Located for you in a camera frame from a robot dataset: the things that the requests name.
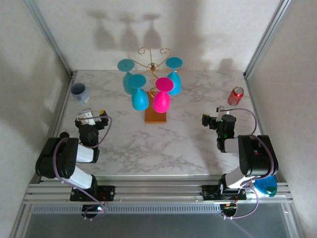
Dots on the blue plastic wine glass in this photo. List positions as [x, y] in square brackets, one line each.
[140, 100]
[174, 84]

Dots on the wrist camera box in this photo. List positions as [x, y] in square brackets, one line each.
[221, 110]
[86, 116]

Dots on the pink plastic wine glass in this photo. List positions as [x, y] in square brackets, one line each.
[161, 102]

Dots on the grey-blue ceramic mug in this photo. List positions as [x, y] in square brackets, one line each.
[79, 92]

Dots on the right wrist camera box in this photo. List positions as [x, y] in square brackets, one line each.
[221, 110]

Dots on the blue translucent plastic dome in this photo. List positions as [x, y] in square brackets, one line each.
[265, 187]

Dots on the teal plastic wine glass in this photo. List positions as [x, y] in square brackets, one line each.
[125, 65]

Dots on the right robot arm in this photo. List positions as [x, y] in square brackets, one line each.
[257, 158]

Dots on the red soda can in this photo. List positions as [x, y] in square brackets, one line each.
[235, 98]

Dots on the grey metal sheet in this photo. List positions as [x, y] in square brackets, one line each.
[158, 226]

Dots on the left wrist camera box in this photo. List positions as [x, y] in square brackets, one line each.
[86, 116]

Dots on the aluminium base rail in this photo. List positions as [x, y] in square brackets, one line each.
[158, 192]

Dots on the aluminium table side rail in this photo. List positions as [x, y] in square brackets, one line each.
[256, 104]
[63, 101]

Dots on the aluminium frame post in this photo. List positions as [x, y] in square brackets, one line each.
[266, 37]
[50, 37]

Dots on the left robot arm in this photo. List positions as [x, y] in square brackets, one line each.
[57, 158]

